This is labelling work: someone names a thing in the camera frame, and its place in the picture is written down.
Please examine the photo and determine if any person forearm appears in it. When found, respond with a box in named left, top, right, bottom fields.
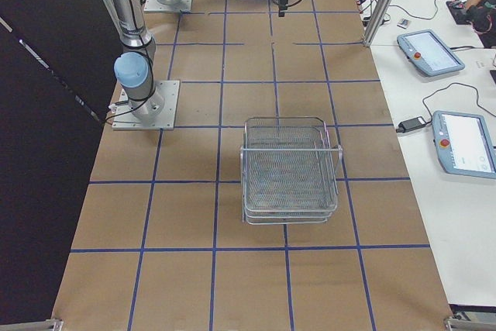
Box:
left=464, top=0, right=495, bottom=36

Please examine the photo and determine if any near teach pendant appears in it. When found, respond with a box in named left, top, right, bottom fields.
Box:
left=432, top=110, right=495, bottom=179

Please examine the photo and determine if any top wire mesh tray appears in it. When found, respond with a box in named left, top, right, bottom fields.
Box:
left=240, top=116, right=343, bottom=212

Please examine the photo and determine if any teach pendant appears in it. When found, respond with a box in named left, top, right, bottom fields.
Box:
left=432, top=110, right=495, bottom=179
left=397, top=29, right=465, bottom=77

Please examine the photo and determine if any bottom wire mesh tray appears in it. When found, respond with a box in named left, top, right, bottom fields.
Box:
left=242, top=214, right=329, bottom=225

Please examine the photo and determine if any wire mesh tray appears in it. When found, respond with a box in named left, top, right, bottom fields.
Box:
left=240, top=116, right=343, bottom=212
left=243, top=209, right=334, bottom=217
left=242, top=214, right=329, bottom=225

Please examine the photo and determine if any far teach pendant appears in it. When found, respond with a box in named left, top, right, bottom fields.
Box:
left=397, top=29, right=465, bottom=77

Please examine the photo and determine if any middle wire mesh tray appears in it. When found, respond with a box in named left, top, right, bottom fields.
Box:
left=243, top=209, right=334, bottom=217

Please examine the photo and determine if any black side panel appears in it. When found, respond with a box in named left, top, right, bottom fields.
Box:
left=1, top=0, right=122, bottom=324

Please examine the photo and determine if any black power brick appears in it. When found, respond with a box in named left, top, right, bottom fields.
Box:
left=396, top=116, right=428, bottom=133

